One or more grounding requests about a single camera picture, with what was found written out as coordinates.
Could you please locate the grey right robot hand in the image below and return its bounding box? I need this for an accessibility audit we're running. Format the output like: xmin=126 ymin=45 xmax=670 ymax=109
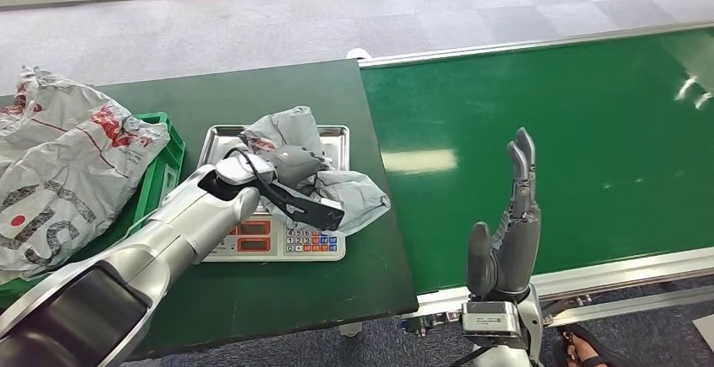
xmin=466 ymin=127 xmax=543 ymax=304

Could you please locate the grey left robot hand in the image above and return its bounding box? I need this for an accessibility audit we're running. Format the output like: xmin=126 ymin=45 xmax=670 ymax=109
xmin=258 ymin=144 xmax=331 ymax=190

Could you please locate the grey poly mailer package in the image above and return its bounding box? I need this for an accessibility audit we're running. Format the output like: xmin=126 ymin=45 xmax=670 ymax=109
xmin=239 ymin=106 xmax=392 ymax=238

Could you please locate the green conveyor belt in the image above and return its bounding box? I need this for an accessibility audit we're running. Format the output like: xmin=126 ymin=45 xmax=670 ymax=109
xmin=360 ymin=29 xmax=714 ymax=296

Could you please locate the white electronic weighing scale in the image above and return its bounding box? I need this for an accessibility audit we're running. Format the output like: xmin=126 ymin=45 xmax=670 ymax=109
xmin=196 ymin=125 xmax=351 ymax=264

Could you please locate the black sandal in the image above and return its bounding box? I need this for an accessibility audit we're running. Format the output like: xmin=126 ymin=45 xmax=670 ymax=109
xmin=551 ymin=324 xmax=632 ymax=367

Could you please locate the person's foot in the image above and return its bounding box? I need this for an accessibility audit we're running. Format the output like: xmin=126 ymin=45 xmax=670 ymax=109
xmin=563 ymin=331 xmax=615 ymax=367

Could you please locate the green plastic crate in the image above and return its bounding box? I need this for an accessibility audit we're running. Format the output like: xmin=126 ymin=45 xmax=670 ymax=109
xmin=0 ymin=111 xmax=187 ymax=300

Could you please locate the dark green table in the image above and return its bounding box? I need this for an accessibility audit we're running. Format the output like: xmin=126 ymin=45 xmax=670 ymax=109
xmin=0 ymin=58 xmax=420 ymax=362

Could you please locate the large white printed mailer bag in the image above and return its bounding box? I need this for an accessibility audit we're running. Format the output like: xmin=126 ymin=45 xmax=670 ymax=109
xmin=0 ymin=65 xmax=172 ymax=285

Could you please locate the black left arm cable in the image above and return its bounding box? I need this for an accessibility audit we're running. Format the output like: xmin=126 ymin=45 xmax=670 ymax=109
xmin=222 ymin=146 xmax=296 ymax=215

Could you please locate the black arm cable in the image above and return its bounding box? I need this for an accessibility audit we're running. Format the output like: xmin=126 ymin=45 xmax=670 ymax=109
xmin=449 ymin=346 xmax=482 ymax=367
xmin=222 ymin=146 xmax=296 ymax=215

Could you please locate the black left wrist bracket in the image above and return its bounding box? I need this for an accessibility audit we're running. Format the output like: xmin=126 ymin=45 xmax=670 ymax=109
xmin=262 ymin=181 xmax=346 ymax=233

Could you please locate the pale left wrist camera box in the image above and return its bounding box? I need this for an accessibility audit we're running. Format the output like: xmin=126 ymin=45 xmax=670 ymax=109
xmin=214 ymin=152 xmax=278 ymax=188

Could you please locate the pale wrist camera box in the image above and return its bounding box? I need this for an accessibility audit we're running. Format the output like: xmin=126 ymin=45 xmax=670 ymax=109
xmin=214 ymin=152 xmax=278 ymax=188
xmin=461 ymin=299 xmax=524 ymax=350

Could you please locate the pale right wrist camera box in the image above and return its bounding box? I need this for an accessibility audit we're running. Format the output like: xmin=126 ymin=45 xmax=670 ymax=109
xmin=461 ymin=299 xmax=524 ymax=350

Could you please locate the aluminium conveyor frame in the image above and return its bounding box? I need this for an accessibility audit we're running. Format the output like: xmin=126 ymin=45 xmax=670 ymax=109
xmin=345 ymin=21 xmax=714 ymax=338

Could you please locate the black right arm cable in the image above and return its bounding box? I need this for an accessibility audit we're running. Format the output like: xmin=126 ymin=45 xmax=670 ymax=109
xmin=449 ymin=346 xmax=482 ymax=367

